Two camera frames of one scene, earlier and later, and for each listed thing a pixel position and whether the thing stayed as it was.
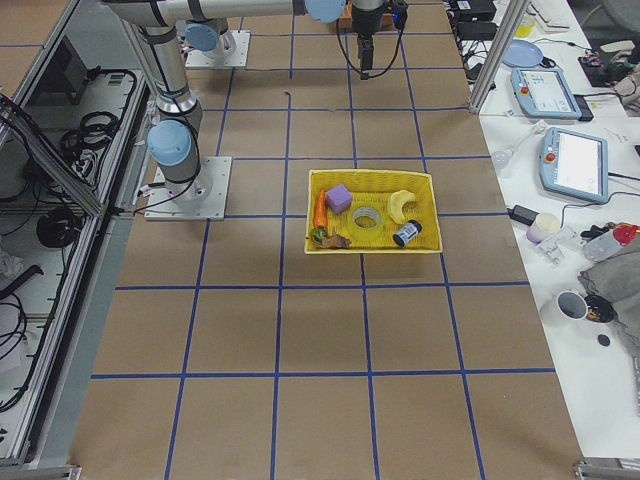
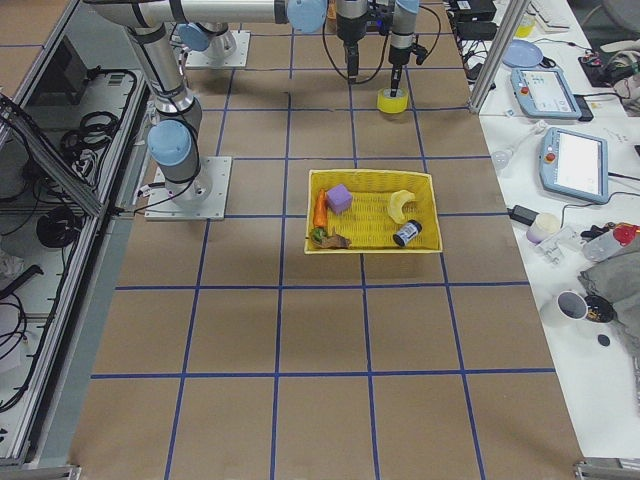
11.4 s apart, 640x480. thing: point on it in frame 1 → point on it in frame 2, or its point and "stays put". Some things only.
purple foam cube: (339, 198) stays put
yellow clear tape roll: (366, 223) → (392, 104)
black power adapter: (522, 215) stays put
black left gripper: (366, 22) → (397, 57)
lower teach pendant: (575, 164) stays put
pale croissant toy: (397, 200) stays put
